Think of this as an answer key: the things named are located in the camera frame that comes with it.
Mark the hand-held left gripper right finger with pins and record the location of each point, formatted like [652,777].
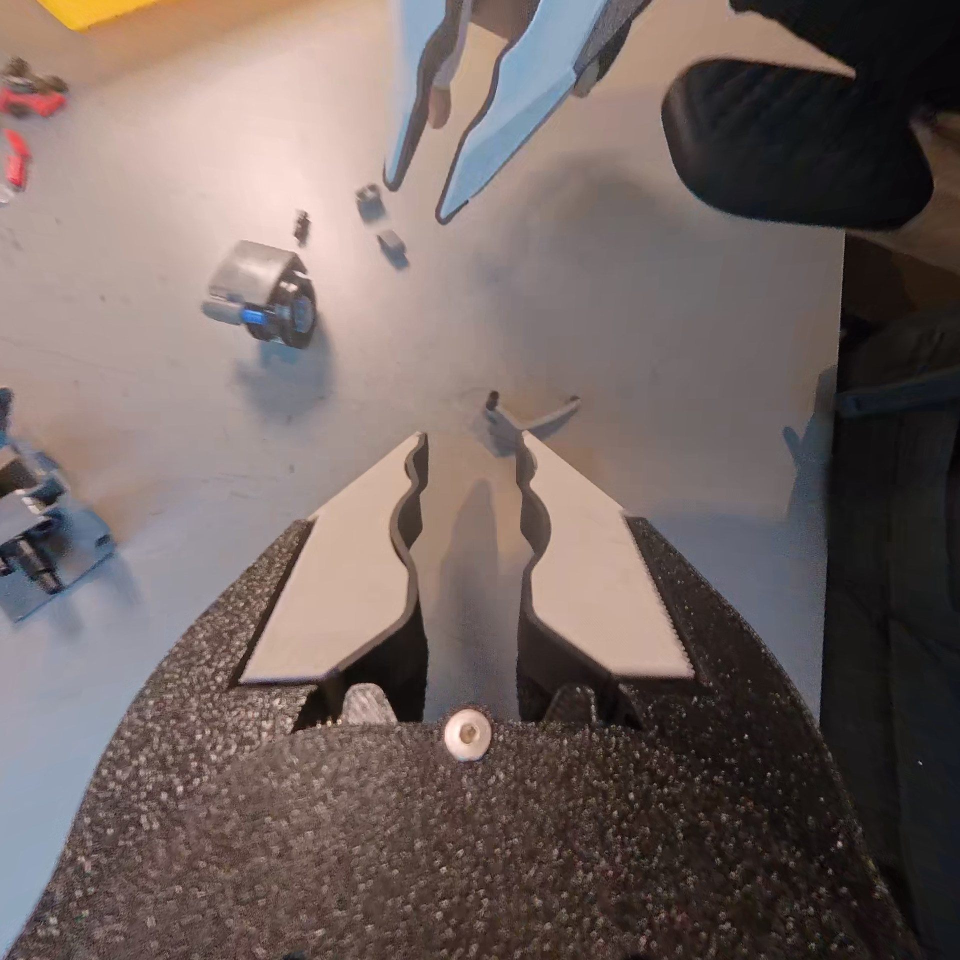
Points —
[600,592]

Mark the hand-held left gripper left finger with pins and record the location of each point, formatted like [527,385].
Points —
[337,592]

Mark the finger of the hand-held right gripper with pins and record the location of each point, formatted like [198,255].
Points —
[525,97]
[409,90]

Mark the grey brick connector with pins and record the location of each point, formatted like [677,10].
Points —
[370,202]
[393,246]

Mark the grey curved brick panel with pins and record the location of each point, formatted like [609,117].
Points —
[540,420]

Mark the grey black wheel assembly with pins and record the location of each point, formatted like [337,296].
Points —
[255,292]

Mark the grey brick block assembly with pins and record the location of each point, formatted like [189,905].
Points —
[37,525]

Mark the grey desk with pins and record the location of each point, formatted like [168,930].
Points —
[600,300]

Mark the person's right hand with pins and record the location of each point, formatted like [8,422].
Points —
[439,109]

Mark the person's black printed sweatshirt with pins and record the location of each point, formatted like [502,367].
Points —
[900,600]

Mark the yellow bin with divider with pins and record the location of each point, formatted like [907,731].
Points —
[90,11]

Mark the pile of small brick pins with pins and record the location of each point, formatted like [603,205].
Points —
[26,90]

